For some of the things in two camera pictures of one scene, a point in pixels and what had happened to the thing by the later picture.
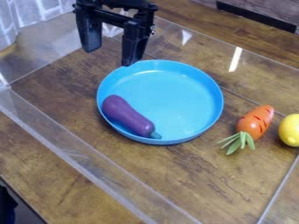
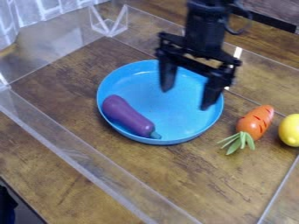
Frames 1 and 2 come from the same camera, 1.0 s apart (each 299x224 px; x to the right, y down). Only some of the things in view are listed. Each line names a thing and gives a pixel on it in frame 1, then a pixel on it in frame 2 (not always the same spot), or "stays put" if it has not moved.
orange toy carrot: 252,125 stays put
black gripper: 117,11 → 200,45
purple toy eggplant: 121,113 stays put
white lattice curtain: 18,13 stays put
